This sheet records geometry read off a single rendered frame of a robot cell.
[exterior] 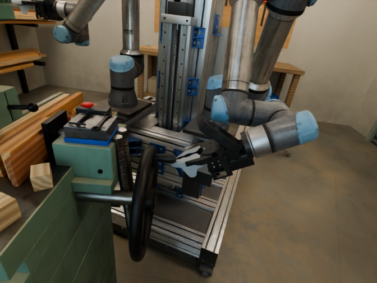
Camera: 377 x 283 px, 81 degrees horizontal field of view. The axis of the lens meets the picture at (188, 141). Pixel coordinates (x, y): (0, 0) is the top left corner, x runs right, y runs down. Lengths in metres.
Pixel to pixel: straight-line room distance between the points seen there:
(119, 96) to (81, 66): 3.14
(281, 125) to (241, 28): 0.29
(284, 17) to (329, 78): 3.39
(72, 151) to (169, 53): 0.70
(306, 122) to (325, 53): 3.50
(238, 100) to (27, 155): 0.51
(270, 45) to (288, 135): 0.39
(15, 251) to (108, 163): 0.22
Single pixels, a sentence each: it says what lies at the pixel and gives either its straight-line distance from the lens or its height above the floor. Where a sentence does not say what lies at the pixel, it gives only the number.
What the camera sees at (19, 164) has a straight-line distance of 0.56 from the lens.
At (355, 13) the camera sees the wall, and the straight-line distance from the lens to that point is 4.13.
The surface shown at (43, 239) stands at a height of 0.83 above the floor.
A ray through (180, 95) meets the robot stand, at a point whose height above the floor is 0.91.
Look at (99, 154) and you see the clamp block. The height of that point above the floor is 0.94.
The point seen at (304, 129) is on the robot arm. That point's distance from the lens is 0.55.
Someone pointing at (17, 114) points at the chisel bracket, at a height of 1.01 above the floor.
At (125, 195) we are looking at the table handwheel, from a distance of 0.60.
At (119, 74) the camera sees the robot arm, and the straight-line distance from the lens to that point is 1.13.
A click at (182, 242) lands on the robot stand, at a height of 0.20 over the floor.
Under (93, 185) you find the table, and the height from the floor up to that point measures 0.87.
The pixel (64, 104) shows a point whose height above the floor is 0.94.
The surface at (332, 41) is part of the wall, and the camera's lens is 4.04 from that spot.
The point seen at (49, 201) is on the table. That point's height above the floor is 0.89.
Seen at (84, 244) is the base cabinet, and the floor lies 0.62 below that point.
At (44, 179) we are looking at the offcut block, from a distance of 0.53.
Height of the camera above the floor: 1.23
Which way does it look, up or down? 28 degrees down
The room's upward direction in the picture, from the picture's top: 7 degrees clockwise
